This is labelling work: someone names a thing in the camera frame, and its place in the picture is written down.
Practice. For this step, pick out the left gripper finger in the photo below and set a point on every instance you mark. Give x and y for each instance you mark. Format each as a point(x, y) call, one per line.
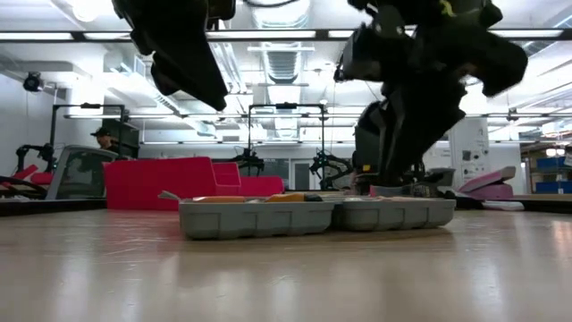
point(163, 80)
point(196, 71)

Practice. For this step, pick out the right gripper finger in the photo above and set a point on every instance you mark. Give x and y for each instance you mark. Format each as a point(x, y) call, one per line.
point(371, 134)
point(420, 129)

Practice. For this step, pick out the grey plastic tool case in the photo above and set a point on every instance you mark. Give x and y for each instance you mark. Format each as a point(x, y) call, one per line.
point(250, 223)

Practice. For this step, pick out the black background robot arm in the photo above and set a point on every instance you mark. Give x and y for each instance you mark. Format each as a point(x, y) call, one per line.
point(248, 163)
point(36, 149)

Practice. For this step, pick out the yellow tag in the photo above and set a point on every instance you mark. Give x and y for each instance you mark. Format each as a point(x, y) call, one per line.
point(447, 8)

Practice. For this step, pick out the black work glove red cuff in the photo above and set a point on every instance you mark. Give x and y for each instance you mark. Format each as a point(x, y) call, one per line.
point(415, 191)

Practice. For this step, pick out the person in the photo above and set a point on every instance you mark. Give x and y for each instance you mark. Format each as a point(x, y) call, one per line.
point(106, 138)

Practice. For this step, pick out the black metal stand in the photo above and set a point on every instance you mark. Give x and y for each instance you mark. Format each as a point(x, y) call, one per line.
point(249, 134)
point(52, 134)

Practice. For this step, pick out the pink stapler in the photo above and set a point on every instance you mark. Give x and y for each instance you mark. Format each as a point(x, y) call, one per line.
point(491, 190)

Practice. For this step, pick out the red plastic bin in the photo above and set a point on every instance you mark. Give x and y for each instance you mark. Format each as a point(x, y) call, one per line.
point(147, 183)

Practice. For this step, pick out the small white piece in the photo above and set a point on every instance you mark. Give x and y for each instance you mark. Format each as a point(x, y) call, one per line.
point(502, 205)

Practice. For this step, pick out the blue storage bin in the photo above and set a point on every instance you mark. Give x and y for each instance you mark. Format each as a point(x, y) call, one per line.
point(554, 187)
point(554, 163)

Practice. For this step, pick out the red angular object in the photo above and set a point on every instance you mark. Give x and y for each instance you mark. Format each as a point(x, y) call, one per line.
point(27, 173)

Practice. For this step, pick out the black ceiling camera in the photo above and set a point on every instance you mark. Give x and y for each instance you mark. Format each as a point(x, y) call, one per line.
point(33, 82)

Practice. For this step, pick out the black aluminium table frame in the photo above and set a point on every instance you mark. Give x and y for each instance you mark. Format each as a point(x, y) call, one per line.
point(44, 206)

